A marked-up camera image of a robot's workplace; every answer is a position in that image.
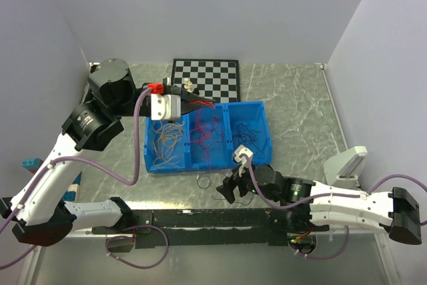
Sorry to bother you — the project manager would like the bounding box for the yellow orange thin cable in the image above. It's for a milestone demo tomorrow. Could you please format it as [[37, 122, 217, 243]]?
[[149, 120, 186, 166]]

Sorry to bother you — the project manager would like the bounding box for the blue lego brick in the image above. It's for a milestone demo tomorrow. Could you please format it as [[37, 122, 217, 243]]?
[[62, 172, 81, 202]]

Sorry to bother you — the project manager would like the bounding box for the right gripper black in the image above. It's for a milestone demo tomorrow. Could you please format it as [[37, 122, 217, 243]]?
[[216, 160, 280, 204]]

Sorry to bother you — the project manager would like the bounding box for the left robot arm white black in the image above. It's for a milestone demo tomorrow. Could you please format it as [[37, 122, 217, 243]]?
[[1, 58, 214, 246]]

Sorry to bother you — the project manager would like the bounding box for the white grey stand device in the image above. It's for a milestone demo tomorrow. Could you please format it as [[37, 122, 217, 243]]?
[[323, 146, 368, 189]]

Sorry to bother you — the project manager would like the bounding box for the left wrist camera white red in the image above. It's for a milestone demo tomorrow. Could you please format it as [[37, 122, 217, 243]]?
[[147, 83, 183, 121]]

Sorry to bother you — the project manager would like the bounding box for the cream chess piece front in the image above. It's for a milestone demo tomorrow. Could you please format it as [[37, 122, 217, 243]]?
[[187, 82, 194, 92]]

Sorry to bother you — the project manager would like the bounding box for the blue brown toy block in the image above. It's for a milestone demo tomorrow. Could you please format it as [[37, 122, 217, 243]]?
[[22, 158, 43, 174]]

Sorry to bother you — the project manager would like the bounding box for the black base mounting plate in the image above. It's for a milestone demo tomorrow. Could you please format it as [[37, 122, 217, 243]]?
[[91, 208, 331, 250]]

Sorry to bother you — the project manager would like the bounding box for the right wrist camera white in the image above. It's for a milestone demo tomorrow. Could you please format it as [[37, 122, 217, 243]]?
[[232, 145, 254, 177]]

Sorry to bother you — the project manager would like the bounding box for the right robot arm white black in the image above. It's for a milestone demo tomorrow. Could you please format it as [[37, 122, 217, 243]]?
[[216, 165, 422, 245]]

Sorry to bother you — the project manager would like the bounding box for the purple thin cable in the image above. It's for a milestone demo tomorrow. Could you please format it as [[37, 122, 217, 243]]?
[[233, 119, 268, 159], [195, 170, 254, 206]]

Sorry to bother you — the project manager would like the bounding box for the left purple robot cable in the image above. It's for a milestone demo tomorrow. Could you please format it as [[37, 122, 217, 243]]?
[[0, 87, 169, 270]]

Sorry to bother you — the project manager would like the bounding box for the aluminium frame rail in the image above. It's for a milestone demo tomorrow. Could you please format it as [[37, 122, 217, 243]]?
[[18, 207, 401, 285]]

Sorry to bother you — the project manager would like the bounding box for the black white chessboard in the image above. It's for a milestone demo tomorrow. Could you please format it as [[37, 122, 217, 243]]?
[[171, 58, 240, 103]]

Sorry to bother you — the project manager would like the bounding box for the blue three-compartment plastic bin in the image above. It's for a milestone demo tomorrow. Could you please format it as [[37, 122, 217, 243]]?
[[143, 101, 273, 174]]

